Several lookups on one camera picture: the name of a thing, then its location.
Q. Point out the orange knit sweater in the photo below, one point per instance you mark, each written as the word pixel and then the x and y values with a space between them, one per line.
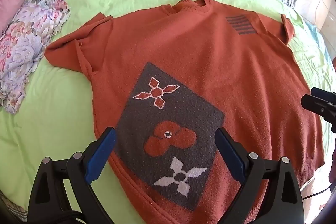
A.
pixel 167 78

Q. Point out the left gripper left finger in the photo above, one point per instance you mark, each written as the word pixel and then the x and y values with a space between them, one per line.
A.
pixel 62 191

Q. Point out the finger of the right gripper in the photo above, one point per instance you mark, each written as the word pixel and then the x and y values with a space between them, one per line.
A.
pixel 319 106
pixel 324 95

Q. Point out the plaid checked fabric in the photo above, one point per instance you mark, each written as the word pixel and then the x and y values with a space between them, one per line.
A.
pixel 17 210

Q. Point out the purple floral pillow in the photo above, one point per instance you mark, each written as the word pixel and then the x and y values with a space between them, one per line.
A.
pixel 23 44

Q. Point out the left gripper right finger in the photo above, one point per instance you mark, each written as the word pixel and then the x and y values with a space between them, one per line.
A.
pixel 282 202

